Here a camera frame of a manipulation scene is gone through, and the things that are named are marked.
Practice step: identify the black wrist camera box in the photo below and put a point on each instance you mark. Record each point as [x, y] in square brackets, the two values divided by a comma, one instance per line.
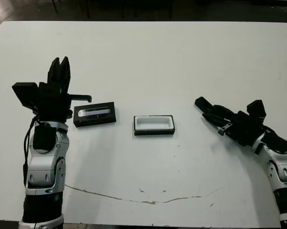
[256, 109]
[24, 94]

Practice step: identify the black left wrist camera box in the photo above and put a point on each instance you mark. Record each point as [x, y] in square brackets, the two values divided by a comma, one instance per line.
[24, 94]

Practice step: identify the black box lid with window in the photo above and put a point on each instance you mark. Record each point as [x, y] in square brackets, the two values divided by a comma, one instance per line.
[93, 120]

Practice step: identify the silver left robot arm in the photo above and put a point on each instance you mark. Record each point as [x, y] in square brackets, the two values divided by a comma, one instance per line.
[45, 167]

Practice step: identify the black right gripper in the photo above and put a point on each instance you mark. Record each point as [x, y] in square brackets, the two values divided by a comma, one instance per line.
[243, 131]

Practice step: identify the black slim camera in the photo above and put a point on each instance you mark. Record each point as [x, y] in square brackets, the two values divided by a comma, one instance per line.
[201, 102]

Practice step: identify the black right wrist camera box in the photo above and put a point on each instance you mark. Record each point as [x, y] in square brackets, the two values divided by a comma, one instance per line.
[256, 109]

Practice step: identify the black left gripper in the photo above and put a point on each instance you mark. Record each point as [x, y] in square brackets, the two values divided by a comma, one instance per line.
[53, 105]

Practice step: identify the black box base white insert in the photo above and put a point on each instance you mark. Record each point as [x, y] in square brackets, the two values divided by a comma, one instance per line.
[155, 132]

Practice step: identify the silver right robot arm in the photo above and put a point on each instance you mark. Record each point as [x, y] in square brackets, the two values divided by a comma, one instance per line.
[277, 167]

